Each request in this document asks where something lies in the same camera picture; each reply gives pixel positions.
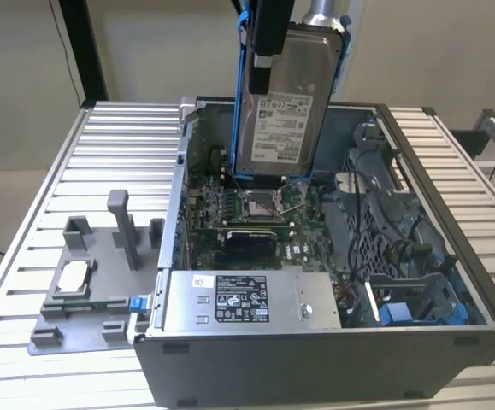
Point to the black frame post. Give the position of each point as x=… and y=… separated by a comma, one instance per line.
x=84, y=51

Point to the grey parts rack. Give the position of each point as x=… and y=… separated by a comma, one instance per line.
x=84, y=333

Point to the black block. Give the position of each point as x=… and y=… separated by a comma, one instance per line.
x=469, y=143

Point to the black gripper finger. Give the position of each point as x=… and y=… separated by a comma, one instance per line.
x=272, y=25

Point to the blue case release tab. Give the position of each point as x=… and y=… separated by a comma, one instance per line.
x=136, y=304

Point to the metal disk bay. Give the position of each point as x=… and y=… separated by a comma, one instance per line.
x=405, y=200

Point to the black graphics card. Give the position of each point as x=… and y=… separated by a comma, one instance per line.
x=251, y=245

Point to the silver power supply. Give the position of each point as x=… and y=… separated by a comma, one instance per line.
x=315, y=294

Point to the dark grey PC case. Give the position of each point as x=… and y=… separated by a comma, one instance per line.
x=315, y=367

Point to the blue disk carrier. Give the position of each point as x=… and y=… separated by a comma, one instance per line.
x=394, y=314

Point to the silver CPU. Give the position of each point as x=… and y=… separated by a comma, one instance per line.
x=74, y=277

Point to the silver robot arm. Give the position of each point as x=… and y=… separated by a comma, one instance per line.
x=322, y=13

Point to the hard disk with blue carrier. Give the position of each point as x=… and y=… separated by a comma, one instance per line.
x=290, y=128

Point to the CPU socket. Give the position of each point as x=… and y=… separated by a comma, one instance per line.
x=257, y=207

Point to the thin metal locking lever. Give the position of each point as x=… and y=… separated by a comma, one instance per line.
x=238, y=186

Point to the green motherboard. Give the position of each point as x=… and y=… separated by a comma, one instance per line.
x=311, y=239

